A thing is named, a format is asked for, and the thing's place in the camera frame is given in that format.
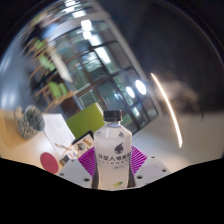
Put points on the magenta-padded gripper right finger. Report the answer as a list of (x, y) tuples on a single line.
[(150, 170)]

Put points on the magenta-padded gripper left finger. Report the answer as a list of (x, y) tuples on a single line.
[(73, 173)]

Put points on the white-labelled clear drink bottle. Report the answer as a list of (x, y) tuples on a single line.
[(112, 156)]

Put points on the small dark box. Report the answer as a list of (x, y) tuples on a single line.
[(65, 160)]

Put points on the flat round red coaster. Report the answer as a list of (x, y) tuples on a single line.
[(49, 162)]

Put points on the black-framed picture stand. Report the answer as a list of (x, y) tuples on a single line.
[(84, 144)]

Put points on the white paper sheet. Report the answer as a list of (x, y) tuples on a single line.
[(58, 131)]

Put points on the green upholstered bench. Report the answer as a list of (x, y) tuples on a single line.
[(85, 121)]

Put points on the curved linear ceiling light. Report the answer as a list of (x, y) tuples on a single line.
[(168, 106)]

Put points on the speckled grey mug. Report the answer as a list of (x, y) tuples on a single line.
[(30, 122)]

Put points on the round pendant lamps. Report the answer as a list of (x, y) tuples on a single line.
[(140, 87)]

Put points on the wooden chairs with green seats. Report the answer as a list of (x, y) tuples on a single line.
[(55, 89)]

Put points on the large dark-framed window wall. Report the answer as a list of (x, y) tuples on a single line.
[(100, 70)]

